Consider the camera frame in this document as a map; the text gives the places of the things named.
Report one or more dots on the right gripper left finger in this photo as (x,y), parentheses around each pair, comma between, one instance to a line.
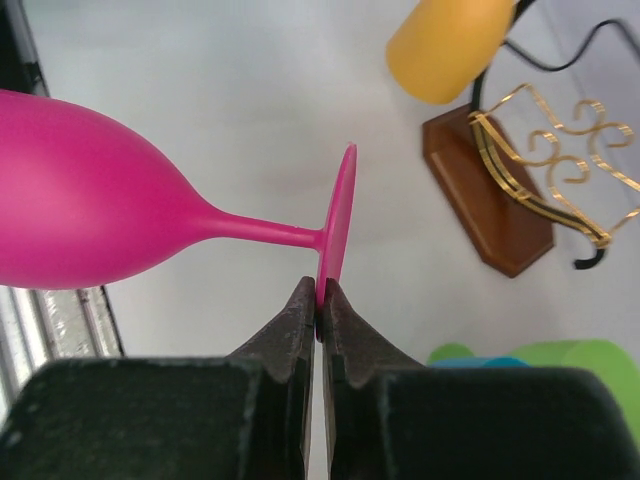
(241,416)

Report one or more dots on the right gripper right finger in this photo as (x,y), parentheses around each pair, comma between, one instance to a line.
(390,417)

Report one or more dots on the pink plastic wine glass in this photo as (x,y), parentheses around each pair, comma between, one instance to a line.
(86,201)

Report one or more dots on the orange plastic wine glass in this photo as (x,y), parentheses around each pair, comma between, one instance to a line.
(443,45)

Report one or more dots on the blue plastic wine glass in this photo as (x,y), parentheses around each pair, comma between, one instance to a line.
(479,362)

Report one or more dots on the green plastic wine glass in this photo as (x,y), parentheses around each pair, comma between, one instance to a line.
(609,362)

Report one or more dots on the gold wire wine glass rack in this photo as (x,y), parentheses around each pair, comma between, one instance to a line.
(486,183)

